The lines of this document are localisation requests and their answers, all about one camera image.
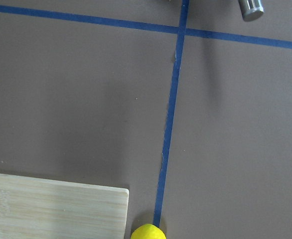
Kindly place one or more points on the yellow lemon near board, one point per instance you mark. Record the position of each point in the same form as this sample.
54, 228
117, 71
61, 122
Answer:
148, 231

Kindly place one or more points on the light wooden cutting board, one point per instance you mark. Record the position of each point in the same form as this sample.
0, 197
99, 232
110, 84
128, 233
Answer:
33, 208

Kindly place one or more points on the metal cylinder post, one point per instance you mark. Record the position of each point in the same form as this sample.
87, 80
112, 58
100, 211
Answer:
251, 9

